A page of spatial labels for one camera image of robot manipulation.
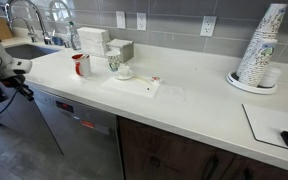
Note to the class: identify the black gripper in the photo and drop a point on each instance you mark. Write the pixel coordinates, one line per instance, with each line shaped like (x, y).
(18, 82)

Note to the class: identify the stainless steel dishwasher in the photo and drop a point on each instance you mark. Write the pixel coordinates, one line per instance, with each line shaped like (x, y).
(87, 136)

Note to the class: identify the steel sink basin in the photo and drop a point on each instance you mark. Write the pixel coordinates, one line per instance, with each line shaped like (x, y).
(28, 52)

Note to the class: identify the dark left cabinet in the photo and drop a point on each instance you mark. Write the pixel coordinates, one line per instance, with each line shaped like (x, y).
(24, 117)

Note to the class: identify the small chrome tap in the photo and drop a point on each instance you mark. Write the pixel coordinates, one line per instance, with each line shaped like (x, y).
(31, 33)

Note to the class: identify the chrome kitchen faucet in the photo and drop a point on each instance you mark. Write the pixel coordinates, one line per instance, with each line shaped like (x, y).
(9, 15)

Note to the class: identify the wooden cutting board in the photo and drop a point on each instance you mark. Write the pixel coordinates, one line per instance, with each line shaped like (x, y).
(5, 32)

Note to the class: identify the blue sponge holder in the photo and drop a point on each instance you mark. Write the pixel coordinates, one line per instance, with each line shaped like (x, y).
(57, 40)

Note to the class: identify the red and white mug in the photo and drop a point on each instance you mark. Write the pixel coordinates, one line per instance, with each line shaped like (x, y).
(82, 65)

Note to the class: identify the clear plastic bottle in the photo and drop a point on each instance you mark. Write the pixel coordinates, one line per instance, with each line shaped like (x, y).
(73, 36)

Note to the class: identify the white paper towel stack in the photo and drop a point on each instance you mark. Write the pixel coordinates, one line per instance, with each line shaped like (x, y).
(94, 40)

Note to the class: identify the patterned paper cup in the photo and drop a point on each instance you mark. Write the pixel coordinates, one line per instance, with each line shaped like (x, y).
(114, 59)

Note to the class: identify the small white cup and saucer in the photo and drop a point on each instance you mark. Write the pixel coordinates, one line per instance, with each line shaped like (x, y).
(124, 73)

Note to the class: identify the grey tissue box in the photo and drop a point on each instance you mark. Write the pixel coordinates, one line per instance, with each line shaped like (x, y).
(125, 47)

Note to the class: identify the white cutting board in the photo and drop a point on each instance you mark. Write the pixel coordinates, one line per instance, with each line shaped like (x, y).
(139, 85)

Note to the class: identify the small red white item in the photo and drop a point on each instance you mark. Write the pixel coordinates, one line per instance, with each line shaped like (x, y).
(155, 79)

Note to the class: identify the white outlet left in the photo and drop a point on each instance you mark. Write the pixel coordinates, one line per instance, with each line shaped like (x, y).
(141, 21)

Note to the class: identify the white outlet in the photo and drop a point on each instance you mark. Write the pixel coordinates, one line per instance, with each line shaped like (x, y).
(141, 21)
(208, 26)

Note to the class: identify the dark wood cabinet door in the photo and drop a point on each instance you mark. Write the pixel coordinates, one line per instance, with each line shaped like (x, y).
(150, 153)

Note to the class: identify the white outlet right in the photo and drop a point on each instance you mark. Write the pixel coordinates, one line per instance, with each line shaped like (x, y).
(208, 26)

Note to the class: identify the white round tray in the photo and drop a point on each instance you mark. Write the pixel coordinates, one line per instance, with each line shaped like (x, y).
(232, 79)

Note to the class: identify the short paper cup stack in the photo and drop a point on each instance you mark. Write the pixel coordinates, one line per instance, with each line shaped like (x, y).
(255, 61)

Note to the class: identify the white lid stack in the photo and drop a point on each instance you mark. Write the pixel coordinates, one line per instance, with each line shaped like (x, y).
(270, 77)

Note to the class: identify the tall paper cup stack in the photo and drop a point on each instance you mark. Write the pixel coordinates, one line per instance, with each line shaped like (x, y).
(268, 29)

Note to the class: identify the white light switch plate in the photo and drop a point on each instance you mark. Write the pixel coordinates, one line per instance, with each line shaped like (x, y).
(120, 19)

